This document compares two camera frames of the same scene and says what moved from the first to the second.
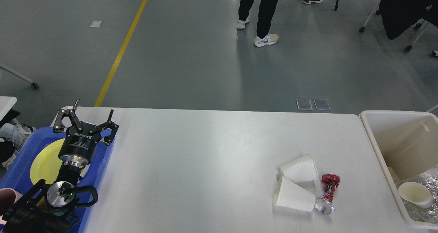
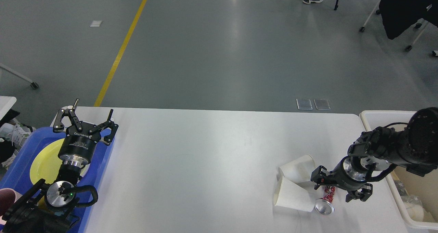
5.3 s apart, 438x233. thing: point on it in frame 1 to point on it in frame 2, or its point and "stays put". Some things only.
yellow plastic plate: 47,165 stays put
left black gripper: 78,146 stays put
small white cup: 415,193 to 415,212
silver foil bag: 418,212 to 406,197
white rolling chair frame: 421,23 stays put
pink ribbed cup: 8,196 stays put
